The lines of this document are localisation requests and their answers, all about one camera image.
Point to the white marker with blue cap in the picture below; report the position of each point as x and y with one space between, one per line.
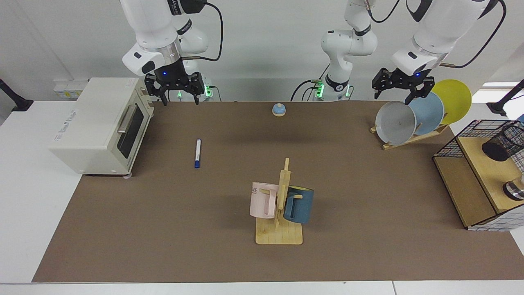
198 151

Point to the black mesh pen holder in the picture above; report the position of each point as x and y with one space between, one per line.
497 149

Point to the light blue plate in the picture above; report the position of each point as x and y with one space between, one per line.
430 112

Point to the grey plate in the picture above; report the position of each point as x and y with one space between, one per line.
395 123

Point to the wooden plate rack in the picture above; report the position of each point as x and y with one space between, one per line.
425 135

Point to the yellow plate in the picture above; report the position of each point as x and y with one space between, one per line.
456 100

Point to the pale toaster oven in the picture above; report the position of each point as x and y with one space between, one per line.
94 123

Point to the small blue round thing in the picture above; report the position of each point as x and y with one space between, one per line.
278 110

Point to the pink cup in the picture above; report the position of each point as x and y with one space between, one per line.
262 203

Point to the brown table cloth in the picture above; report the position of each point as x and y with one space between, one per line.
204 225

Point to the dark blue cup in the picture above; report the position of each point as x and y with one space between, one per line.
301 207

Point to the silver round metal object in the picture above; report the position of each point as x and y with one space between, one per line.
515 190

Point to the white checkered cloth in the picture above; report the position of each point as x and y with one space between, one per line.
503 223

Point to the wooden cup stand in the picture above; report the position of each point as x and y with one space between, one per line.
278 235

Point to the black clamp mount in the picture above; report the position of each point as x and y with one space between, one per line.
16 102
501 107

